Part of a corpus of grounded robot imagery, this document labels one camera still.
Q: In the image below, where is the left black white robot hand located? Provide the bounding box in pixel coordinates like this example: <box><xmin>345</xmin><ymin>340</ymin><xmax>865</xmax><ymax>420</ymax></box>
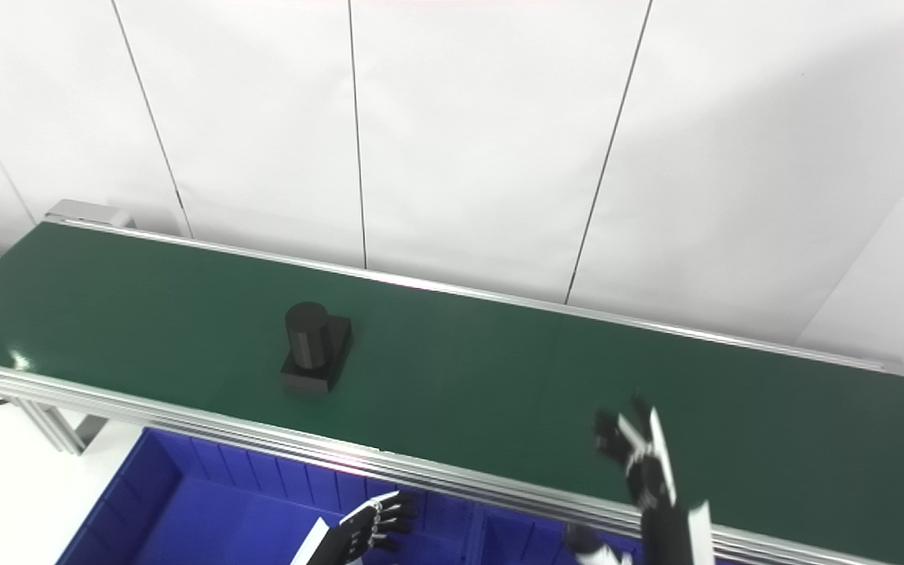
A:
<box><xmin>290</xmin><ymin>490</ymin><xmax>421</xmax><ymax>565</ymax></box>

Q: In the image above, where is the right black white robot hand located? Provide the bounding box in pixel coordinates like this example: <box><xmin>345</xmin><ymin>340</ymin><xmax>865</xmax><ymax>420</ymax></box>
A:
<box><xmin>566</xmin><ymin>396</ymin><xmax>716</xmax><ymax>565</ymax></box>

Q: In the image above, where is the black cylinder block part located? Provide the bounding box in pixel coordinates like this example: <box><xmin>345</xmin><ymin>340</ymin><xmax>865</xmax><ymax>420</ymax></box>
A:
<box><xmin>280</xmin><ymin>301</ymin><xmax>352</xmax><ymax>395</ymax></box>

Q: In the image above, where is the green conveyor belt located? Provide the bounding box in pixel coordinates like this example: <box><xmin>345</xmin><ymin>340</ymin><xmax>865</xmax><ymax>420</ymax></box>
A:
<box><xmin>0</xmin><ymin>222</ymin><xmax>904</xmax><ymax>565</ymax></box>
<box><xmin>0</xmin><ymin>216</ymin><xmax>904</xmax><ymax>565</ymax></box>

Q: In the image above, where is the blue plastic bin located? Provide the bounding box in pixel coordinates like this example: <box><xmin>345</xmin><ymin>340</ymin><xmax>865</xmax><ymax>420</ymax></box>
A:
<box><xmin>464</xmin><ymin>502</ymin><xmax>649</xmax><ymax>565</ymax></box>
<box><xmin>56</xmin><ymin>428</ymin><xmax>476</xmax><ymax>565</ymax></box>

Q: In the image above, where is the aluminium conveyor support leg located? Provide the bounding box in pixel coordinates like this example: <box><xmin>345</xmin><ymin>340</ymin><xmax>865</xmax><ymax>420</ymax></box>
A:
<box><xmin>11</xmin><ymin>396</ymin><xmax>109</xmax><ymax>456</ymax></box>

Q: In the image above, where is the grey conveyor motor housing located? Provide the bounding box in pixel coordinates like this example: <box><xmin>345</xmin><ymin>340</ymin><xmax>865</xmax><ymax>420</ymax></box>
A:
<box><xmin>44</xmin><ymin>199</ymin><xmax>136</xmax><ymax>230</ymax></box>

